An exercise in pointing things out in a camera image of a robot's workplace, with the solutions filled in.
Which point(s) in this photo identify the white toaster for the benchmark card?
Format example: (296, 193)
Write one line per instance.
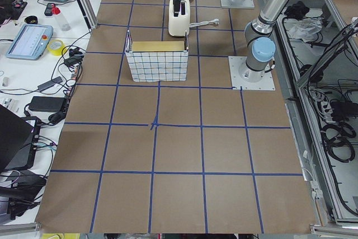
(179, 26)

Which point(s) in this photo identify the checkered fabric box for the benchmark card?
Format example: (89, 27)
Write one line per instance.
(154, 61)

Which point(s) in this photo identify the clear bottle red cap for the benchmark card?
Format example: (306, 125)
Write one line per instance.
(60, 19)

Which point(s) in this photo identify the yellow tape roll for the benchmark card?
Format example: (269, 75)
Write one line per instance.
(56, 47)

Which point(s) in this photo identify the lower teach pendant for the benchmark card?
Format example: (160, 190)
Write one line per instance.
(30, 42)

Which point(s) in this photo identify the black power adapter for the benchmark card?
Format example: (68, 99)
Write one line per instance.
(46, 104)

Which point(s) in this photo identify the black laptop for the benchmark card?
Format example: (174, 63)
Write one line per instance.
(18, 138)

